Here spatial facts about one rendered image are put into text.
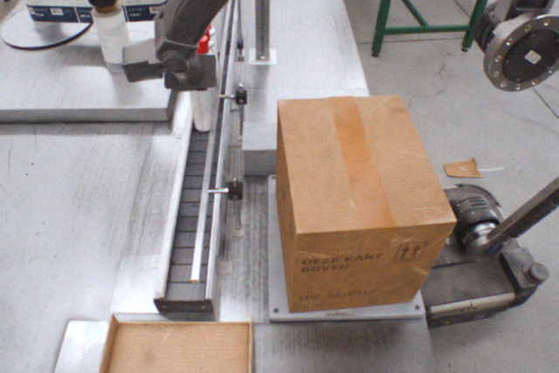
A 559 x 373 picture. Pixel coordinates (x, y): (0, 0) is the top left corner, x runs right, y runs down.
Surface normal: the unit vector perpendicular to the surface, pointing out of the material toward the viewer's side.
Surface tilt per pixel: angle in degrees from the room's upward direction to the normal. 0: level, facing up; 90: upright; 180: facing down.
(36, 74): 0
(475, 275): 0
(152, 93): 0
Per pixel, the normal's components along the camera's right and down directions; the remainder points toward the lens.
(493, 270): 0.02, -0.68
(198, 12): 0.11, 0.94
